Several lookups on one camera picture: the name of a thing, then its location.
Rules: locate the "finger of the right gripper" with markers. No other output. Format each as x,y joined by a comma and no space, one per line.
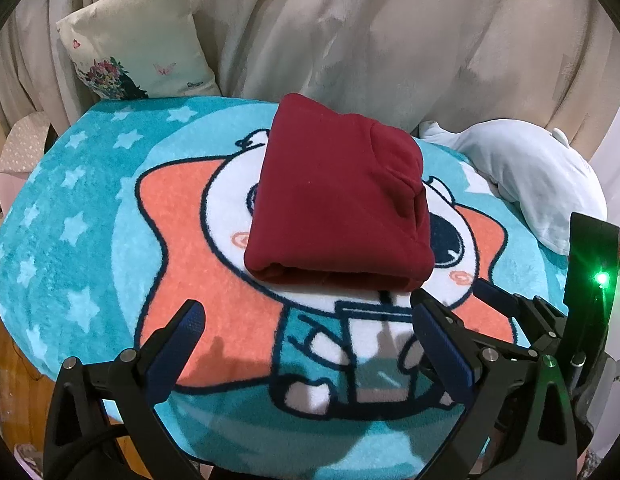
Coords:
541,322

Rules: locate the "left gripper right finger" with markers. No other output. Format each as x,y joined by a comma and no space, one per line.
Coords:
517,421

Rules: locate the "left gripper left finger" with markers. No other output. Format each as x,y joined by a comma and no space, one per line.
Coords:
95,405

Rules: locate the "dark red garment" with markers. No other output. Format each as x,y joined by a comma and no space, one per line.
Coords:
340,201

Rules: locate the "white plush toy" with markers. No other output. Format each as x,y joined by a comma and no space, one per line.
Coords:
532,167

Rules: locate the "teal cartoon fleece blanket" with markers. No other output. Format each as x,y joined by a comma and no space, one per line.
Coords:
140,206

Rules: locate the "beige curtain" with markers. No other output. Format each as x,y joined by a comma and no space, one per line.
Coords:
555,63

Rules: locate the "cream floral pillow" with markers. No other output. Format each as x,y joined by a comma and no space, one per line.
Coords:
137,49

